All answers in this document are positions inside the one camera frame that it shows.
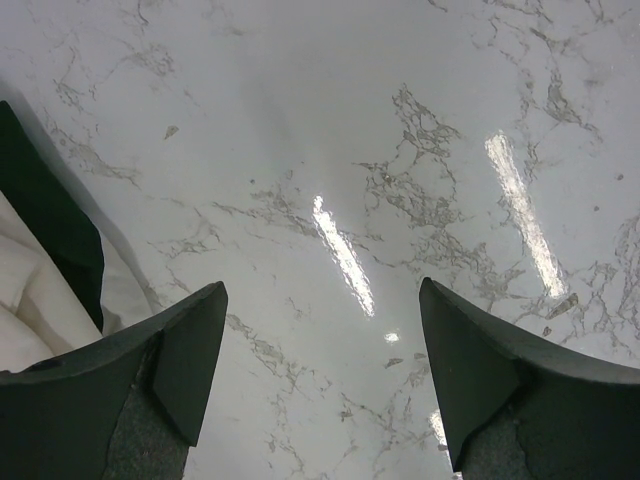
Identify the dark green folded t shirt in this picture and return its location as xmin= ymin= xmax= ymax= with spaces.
xmin=1 ymin=101 xmax=105 ymax=330

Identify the cream folded t shirt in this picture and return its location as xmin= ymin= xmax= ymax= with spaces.
xmin=0 ymin=189 xmax=166 ymax=374

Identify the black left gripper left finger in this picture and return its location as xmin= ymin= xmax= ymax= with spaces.
xmin=1 ymin=282 xmax=228 ymax=479

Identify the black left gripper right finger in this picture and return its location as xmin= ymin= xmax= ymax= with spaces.
xmin=419 ymin=278 xmax=639 ymax=479

